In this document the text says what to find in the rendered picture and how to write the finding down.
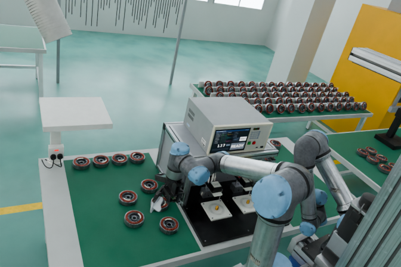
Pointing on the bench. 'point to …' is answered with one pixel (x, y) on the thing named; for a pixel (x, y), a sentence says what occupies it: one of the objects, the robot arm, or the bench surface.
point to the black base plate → (224, 233)
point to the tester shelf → (195, 149)
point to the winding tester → (225, 121)
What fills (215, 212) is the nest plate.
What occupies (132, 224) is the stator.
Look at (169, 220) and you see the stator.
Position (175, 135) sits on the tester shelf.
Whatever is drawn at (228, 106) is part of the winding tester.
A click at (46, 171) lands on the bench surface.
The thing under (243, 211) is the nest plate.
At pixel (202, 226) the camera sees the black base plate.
